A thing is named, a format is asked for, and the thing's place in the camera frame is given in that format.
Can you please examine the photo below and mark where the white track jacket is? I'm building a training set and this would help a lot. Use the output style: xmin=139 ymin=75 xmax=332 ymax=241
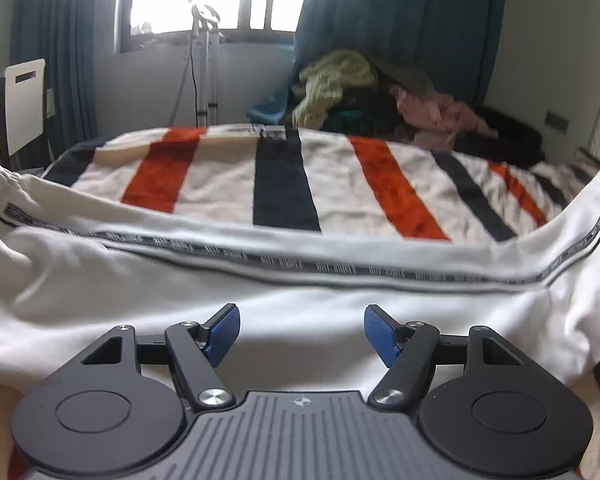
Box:
xmin=0 ymin=167 xmax=600 ymax=391

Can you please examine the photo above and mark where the striped bed blanket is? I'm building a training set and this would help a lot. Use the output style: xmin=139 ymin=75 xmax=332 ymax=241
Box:
xmin=0 ymin=125 xmax=600 ymax=479

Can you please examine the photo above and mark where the pink garment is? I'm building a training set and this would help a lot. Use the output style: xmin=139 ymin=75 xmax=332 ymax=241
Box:
xmin=390 ymin=84 xmax=498 ymax=151

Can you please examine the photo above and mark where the olive green garment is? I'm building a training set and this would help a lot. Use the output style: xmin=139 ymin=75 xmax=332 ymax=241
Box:
xmin=368 ymin=56 xmax=437 ymax=98

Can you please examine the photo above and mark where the yellow-green knit blanket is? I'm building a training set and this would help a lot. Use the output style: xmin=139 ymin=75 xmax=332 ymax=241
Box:
xmin=291 ymin=49 xmax=378 ymax=130

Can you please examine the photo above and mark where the white black chair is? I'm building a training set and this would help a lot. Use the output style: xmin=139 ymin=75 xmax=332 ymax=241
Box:
xmin=0 ymin=58 xmax=48 ymax=170

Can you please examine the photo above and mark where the white garment steamer stand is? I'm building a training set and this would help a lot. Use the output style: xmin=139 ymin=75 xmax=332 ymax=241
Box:
xmin=168 ymin=4 xmax=221 ymax=128

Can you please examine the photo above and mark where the right teal curtain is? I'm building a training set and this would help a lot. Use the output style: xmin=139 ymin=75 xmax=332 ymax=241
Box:
xmin=292 ymin=0 xmax=505 ymax=103

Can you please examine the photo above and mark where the teal curtain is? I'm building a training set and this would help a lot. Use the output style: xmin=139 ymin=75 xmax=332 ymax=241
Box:
xmin=292 ymin=0 xmax=505 ymax=103
xmin=10 ymin=0 xmax=114 ymax=166

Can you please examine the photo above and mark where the left teal curtain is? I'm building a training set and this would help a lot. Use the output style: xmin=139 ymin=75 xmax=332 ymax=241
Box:
xmin=10 ymin=0 xmax=114 ymax=166

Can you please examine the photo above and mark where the dark wall switch panel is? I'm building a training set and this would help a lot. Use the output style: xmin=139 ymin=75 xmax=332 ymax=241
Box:
xmin=544 ymin=110 xmax=570 ymax=134

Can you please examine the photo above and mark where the window with dark frame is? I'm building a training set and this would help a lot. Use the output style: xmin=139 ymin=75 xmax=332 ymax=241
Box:
xmin=114 ymin=0 xmax=322 ymax=56

